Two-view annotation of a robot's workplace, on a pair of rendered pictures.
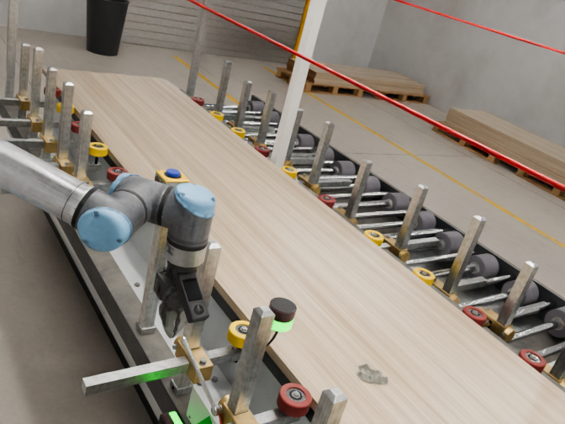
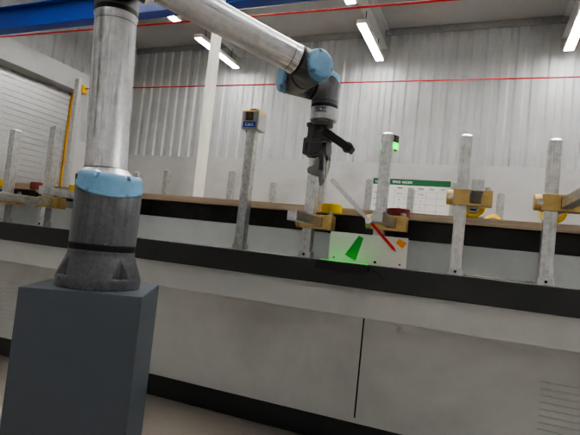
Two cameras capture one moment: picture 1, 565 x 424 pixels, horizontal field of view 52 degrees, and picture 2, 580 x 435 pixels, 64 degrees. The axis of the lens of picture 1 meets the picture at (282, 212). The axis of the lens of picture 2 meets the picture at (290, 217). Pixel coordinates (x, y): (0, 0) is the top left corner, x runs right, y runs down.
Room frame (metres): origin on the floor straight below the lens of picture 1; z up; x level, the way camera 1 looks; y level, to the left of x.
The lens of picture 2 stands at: (-0.19, 1.00, 0.76)
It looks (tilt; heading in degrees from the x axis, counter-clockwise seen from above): 3 degrees up; 331
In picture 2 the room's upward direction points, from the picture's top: 6 degrees clockwise
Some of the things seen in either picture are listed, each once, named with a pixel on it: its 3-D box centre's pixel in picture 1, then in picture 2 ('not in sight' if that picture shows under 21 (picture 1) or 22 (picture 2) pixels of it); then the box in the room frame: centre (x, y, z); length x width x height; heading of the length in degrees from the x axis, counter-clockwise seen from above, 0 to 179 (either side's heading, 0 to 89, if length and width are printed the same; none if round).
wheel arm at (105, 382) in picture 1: (171, 368); (313, 221); (1.13, 0.17, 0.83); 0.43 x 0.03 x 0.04; 130
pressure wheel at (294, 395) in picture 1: (290, 410); (397, 223); (1.07, -0.14, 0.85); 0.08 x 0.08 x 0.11
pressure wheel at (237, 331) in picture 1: (240, 344); (330, 217); (1.26, 0.02, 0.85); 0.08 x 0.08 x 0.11
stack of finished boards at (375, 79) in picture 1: (358, 76); not in sight; (9.57, -0.63, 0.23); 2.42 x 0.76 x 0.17; 130
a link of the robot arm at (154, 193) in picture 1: (140, 200); (297, 80); (1.11, 0.30, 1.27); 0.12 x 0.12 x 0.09; 86
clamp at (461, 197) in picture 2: not in sight; (469, 198); (0.80, -0.19, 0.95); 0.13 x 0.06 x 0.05; 40
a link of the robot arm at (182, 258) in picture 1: (184, 250); (323, 116); (1.11, 0.19, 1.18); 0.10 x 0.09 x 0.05; 130
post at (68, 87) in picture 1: (63, 138); (49, 178); (2.16, 0.94, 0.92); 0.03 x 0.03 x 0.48; 40
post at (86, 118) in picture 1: (81, 170); not in sight; (1.97, 0.78, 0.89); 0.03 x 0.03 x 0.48; 40
